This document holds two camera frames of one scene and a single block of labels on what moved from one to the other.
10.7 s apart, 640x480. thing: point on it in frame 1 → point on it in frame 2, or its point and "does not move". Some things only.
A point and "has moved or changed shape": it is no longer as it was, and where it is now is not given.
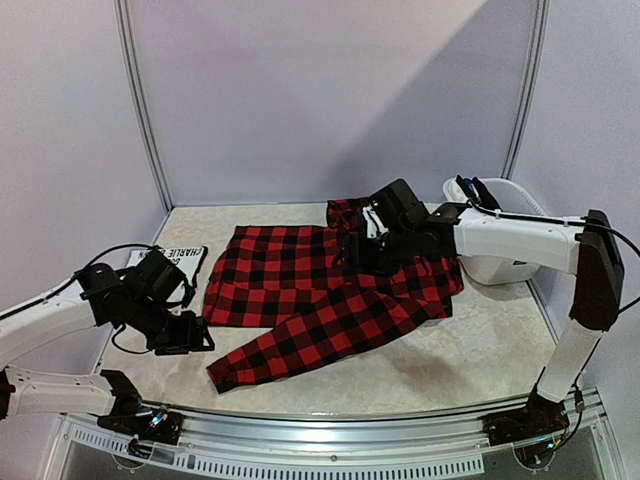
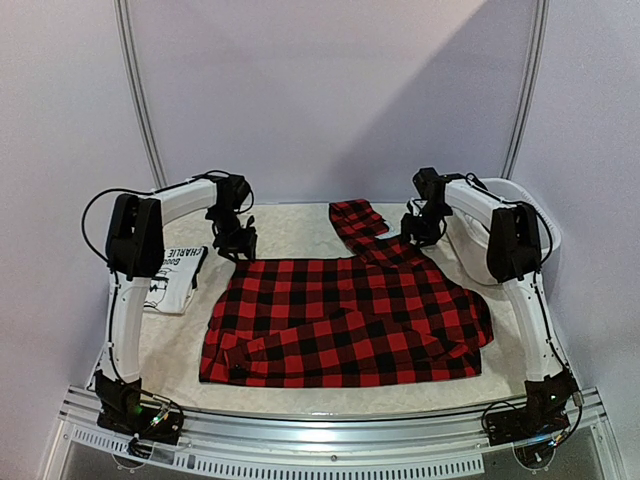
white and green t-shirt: x=187 y=259 does not move
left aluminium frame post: x=123 y=18 does not move
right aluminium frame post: x=532 y=78 does not move
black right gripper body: x=361 y=251 → x=420 y=230
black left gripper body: x=172 y=337 → x=230 y=235
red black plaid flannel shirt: x=315 y=313 has moved or changed shape
